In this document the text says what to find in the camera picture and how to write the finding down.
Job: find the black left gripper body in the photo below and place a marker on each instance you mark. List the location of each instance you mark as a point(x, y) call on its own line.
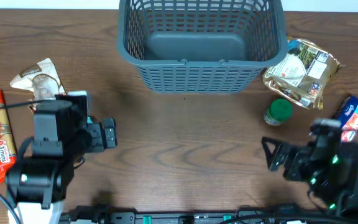
point(100, 141)

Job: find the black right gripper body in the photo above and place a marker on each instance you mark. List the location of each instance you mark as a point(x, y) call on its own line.
point(298, 168)

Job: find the green lid jar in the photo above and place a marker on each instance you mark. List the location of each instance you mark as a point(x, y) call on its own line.
point(279, 111)

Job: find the blue tissue pack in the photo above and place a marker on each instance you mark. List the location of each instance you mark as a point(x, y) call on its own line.
point(347, 114)

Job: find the gold foil food pouch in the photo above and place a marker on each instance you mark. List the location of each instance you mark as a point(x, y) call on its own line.
point(303, 74)

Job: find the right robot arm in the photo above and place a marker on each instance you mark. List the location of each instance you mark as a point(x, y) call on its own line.
point(327, 164)

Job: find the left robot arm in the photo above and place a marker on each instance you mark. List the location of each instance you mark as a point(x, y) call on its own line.
point(63, 133)

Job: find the white brown snack bag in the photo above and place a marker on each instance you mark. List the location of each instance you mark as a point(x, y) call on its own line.
point(41, 79)

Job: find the grey plastic basket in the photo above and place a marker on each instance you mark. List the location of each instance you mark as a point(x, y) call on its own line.
point(201, 46)

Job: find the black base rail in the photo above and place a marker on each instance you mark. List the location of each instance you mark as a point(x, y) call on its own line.
point(284, 213)

